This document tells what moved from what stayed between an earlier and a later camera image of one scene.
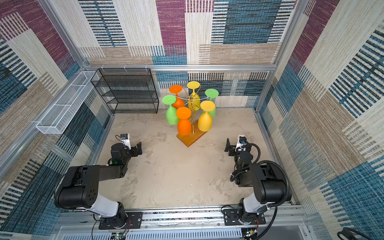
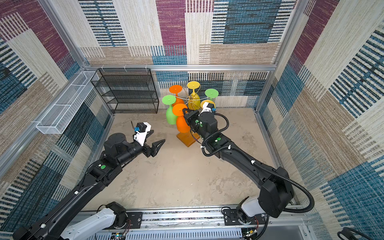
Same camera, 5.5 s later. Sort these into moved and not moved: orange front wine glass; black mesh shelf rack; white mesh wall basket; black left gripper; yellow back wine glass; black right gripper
Moved: black right gripper; orange front wine glass; black left gripper
Not moved: yellow back wine glass; black mesh shelf rack; white mesh wall basket
